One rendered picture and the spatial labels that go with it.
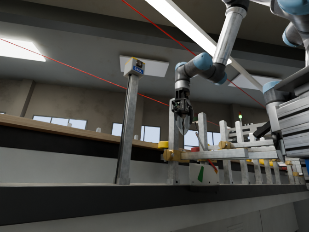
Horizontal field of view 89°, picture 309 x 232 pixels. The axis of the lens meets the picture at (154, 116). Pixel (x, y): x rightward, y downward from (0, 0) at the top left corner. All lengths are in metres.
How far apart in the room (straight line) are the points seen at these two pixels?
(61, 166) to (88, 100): 5.12
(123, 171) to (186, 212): 0.39
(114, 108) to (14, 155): 4.93
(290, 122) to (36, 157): 0.89
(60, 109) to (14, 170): 5.25
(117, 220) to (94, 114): 5.06
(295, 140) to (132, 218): 0.59
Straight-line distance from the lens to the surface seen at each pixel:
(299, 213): 3.58
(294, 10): 0.60
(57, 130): 0.71
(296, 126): 0.64
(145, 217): 0.70
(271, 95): 0.90
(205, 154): 0.70
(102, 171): 0.81
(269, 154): 0.87
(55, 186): 0.52
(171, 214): 0.79
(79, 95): 5.97
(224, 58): 0.86
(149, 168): 0.94
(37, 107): 6.27
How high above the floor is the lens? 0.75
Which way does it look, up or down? 20 degrees up
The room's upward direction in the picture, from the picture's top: 3 degrees clockwise
